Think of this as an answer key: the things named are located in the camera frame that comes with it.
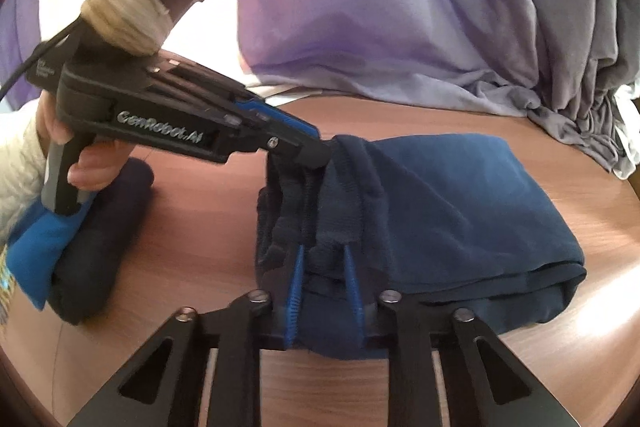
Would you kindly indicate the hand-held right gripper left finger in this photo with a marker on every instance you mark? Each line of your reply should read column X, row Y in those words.
column 235, row 337

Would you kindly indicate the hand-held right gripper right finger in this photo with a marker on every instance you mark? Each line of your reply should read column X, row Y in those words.
column 415, row 337

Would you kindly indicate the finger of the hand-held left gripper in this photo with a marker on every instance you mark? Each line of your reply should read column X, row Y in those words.
column 310, row 154
column 280, row 119

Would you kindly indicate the navy blue pants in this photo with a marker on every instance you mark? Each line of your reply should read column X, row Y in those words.
column 440, row 217

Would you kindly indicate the person's left forearm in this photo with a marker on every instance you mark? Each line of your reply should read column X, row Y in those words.
column 20, row 177

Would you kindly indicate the person's left hand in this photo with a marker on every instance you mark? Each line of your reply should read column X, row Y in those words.
column 100, row 162

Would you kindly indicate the folded black garment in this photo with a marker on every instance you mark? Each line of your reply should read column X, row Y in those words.
column 100, row 247

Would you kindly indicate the narrow purple curtain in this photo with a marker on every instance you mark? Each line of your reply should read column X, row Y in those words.
column 25, row 7

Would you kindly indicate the grey purple curtain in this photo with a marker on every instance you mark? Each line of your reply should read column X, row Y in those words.
column 425, row 7

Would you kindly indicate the folded blue garment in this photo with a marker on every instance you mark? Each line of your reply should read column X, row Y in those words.
column 40, row 252

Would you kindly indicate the white cloth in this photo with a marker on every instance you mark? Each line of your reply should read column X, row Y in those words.
column 631, row 104

